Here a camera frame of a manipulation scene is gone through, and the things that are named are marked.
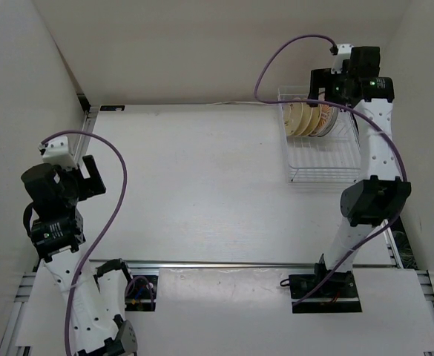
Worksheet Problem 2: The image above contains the black label sticker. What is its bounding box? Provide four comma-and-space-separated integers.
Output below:
99, 105, 125, 112

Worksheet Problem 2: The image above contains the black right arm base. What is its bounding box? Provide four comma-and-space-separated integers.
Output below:
280, 263, 362, 314

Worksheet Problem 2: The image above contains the white wire dish rack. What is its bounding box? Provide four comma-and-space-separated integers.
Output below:
277, 86, 360, 184

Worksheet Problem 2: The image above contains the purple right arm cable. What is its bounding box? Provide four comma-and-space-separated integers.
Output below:
253, 34, 411, 306

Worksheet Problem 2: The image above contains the cream plate with orange pattern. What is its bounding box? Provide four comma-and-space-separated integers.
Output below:
310, 105, 331, 136

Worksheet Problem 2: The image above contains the aluminium frame rail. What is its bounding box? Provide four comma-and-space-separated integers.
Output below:
34, 259, 403, 270

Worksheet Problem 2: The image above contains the cream plate with dark print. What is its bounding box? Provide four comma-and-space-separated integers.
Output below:
295, 104, 320, 136

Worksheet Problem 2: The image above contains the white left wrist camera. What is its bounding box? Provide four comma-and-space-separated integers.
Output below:
39, 136, 76, 171

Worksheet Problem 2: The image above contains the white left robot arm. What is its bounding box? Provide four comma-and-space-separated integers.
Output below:
21, 155, 137, 355

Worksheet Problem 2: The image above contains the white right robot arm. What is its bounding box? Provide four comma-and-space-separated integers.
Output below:
309, 44, 412, 297

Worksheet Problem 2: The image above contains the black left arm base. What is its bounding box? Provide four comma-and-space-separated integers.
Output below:
125, 275, 158, 312

